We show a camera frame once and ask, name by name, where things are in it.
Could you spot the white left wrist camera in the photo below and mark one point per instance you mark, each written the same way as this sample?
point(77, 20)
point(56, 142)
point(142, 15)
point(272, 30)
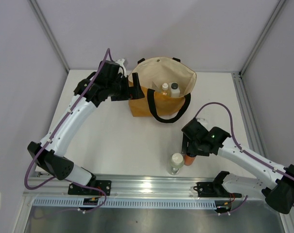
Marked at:
point(121, 62)

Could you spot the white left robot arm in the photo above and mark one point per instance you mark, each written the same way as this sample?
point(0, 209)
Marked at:
point(49, 153)

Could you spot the aluminium mounting rail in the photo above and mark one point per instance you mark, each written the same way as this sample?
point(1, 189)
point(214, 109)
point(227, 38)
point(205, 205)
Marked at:
point(130, 187)

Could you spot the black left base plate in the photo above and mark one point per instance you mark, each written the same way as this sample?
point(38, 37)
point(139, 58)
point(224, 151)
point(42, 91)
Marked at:
point(94, 188)

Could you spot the clear yellow liquid bottle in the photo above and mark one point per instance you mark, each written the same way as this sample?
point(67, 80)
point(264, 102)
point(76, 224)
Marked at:
point(165, 89)

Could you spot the blue orange pump bottle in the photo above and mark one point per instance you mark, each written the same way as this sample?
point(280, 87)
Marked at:
point(189, 159)

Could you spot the aluminium frame post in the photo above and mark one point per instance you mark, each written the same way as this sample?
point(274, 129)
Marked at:
point(272, 19)
point(48, 33)

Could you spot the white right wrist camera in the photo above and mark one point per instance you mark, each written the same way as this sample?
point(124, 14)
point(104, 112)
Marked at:
point(202, 121)

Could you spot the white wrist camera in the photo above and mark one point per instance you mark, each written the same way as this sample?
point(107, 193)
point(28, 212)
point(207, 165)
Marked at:
point(121, 62)
point(202, 121)

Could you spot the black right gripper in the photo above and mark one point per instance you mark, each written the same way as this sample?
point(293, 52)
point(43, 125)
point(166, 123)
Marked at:
point(190, 149)

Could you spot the white square bottle black cap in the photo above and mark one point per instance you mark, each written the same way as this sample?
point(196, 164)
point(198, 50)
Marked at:
point(174, 90)

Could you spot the right aluminium frame post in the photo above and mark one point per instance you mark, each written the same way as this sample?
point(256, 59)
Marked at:
point(272, 19)

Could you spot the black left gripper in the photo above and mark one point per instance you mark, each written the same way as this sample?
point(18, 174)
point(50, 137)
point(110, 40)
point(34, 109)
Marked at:
point(130, 92)

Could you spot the slotted cable duct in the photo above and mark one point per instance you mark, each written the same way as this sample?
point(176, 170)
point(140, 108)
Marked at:
point(126, 203)

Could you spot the left aluminium frame post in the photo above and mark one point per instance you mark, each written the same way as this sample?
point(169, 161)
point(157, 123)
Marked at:
point(48, 33)

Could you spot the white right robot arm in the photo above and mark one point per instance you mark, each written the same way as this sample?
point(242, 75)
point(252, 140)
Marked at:
point(271, 182)

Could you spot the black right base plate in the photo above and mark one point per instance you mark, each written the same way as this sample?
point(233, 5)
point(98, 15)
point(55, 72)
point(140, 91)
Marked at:
point(213, 190)

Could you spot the clear bottle white cap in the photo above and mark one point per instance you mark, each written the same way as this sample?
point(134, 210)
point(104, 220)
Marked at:
point(176, 161)

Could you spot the mustard canvas tote bag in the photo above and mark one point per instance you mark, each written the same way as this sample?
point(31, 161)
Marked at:
point(162, 70)

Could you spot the clear grey tube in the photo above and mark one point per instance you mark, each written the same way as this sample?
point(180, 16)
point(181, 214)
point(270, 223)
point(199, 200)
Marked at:
point(156, 88)

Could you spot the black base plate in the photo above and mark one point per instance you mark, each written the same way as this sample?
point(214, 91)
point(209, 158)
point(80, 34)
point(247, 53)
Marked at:
point(94, 188)
point(213, 190)

